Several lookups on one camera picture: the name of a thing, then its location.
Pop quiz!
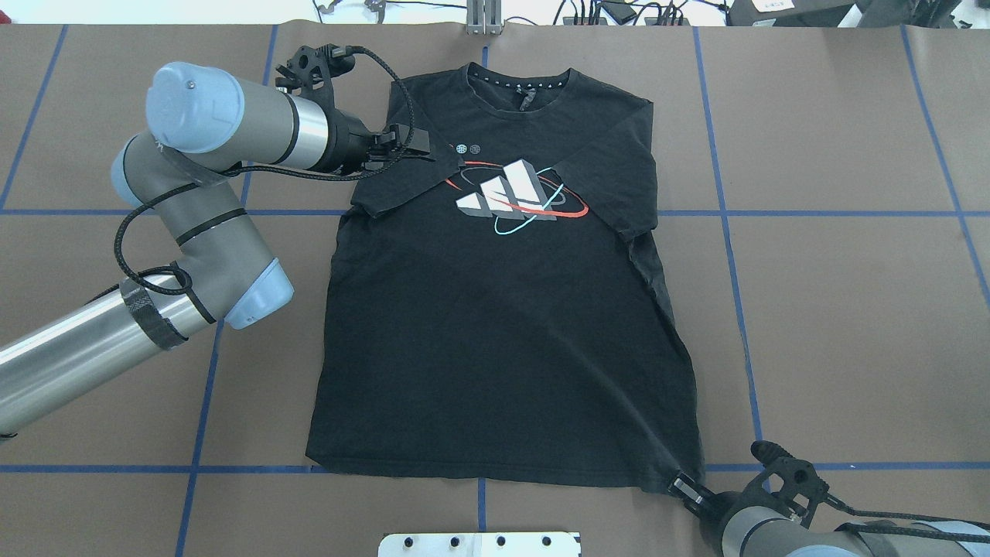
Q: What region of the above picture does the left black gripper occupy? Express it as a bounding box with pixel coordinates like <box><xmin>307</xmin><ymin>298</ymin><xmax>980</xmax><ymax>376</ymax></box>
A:
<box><xmin>329</xmin><ymin>109</ymin><xmax>435</xmax><ymax>174</ymax></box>

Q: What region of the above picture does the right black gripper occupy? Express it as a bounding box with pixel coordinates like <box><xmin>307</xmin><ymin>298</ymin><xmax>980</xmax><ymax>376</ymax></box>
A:
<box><xmin>669</xmin><ymin>473</ymin><xmax>745</xmax><ymax>535</ymax></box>

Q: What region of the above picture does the black graphic t-shirt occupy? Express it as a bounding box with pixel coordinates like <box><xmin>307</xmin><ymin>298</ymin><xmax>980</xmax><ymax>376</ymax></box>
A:
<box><xmin>306</xmin><ymin>63</ymin><xmax>706</xmax><ymax>494</ymax></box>

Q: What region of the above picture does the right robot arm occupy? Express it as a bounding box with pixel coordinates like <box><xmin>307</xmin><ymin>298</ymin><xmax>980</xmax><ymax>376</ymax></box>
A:
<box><xmin>671</xmin><ymin>459</ymin><xmax>989</xmax><ymax>556</ymax></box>

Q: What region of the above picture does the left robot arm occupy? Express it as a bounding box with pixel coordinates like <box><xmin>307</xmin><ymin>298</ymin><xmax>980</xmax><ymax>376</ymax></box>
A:
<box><xmin>1</xmin><ymin>50</ymin><xmax>431</xmax><ymax>441</ymax></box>

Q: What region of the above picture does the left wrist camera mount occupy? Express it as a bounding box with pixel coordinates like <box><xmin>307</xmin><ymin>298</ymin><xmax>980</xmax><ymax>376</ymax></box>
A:
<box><xmin>275</xmin><ymin>43</ymin><xmax>356</xmax><ymax>110</ymax></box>

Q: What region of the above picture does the aluminium frame post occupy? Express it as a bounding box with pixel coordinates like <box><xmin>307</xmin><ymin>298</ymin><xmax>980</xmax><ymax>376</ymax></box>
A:
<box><xmin>466</xmin><ymin>0</ymin><xmax>504</xmax><ymax>36</ymax></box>

